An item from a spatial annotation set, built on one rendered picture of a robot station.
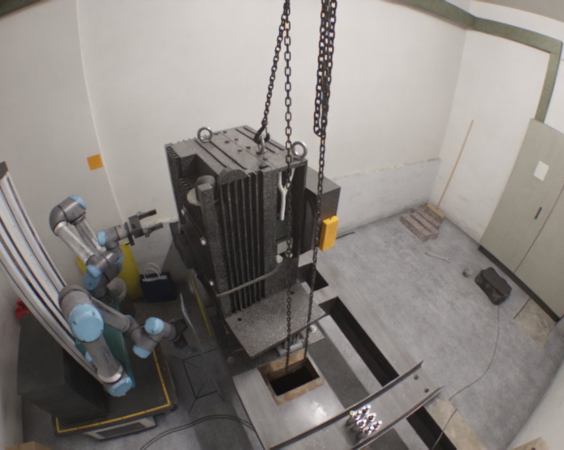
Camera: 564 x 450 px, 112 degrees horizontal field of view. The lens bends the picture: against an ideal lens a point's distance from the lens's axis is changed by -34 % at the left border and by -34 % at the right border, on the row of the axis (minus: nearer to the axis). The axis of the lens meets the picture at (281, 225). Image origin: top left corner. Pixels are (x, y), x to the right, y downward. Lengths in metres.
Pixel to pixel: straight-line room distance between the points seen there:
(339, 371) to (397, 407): 0.85
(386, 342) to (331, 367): 0.71
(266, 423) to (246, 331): 0.46
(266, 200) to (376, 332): 1.05
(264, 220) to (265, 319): 0.51
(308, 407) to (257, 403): 0.75
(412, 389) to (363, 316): 0.54
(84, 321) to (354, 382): 1.87
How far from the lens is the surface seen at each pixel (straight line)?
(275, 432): 1.45
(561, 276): 3.54
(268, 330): 1.38
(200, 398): 2.21
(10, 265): 1.19
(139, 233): 1.43
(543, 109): 3.41
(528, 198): 3.41
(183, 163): 1.20
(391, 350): 1.71
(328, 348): 2.38
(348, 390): 2.26
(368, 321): 1.77
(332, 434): 1.46
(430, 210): 4.12
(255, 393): 1.50
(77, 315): 0.98
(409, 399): 1.62
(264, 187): 1.04
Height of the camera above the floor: 2.08
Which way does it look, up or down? 38 degrees down
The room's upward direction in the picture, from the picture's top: 2 degrees clockwise
